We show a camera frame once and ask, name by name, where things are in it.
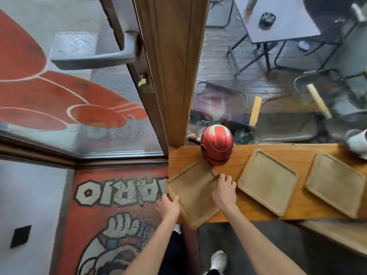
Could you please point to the white mug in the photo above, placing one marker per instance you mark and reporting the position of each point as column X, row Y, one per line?
column 357, row 143

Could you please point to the square beige tray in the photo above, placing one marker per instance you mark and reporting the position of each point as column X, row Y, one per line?
column 335, row 184
column 195, row 194
column 268, row 181

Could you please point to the brass door lock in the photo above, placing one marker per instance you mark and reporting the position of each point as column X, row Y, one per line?
column 142, row 80

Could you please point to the wooden door post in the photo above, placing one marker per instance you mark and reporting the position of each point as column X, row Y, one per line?
column 172, row 68

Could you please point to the wooden bench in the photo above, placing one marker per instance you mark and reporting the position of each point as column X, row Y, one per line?
column 335, row 236

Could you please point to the metal chair with wooden armrest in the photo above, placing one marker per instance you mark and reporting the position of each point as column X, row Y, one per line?
column 315, row 111
column 220, row 105

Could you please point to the red cartoon doormat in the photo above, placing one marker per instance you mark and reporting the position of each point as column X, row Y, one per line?
column 114, row 226

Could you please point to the red window decal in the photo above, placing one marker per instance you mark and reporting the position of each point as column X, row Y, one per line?
column 43, row 94

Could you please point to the person's left thumb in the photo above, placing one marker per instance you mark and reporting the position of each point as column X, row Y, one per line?
column 176, row 201

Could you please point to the person's left hand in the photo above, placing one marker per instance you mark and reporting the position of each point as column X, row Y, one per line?
column 167, row 210

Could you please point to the person's left forearm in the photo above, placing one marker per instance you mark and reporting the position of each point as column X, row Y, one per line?
column 152, row 249

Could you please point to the dark glass door frame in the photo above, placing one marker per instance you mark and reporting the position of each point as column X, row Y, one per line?
column 140, row 74

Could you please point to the grey outdoor table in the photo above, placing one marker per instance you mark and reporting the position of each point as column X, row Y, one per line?
column 283, row 22

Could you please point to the black metal outdoor chair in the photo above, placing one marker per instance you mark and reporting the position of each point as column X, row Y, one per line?
column 335, row 40

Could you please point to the person's black trousers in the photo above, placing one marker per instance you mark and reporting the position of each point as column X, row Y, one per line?
column 175, row 252

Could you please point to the black ashtray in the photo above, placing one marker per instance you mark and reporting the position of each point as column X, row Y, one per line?
column 267, row 19

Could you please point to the red helmet-shaped container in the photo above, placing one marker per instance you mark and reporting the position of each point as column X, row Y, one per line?
column 216, row 144

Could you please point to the white shoe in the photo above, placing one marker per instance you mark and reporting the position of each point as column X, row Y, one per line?
column 218, row 262

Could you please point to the person's right forearm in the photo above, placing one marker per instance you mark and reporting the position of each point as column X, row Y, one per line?
column 258, row 246

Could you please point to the person's right fingers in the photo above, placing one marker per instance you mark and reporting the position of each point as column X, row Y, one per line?
column 227, row 180

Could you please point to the person's right hand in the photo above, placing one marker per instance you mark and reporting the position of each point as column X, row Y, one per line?
column 224, row 194

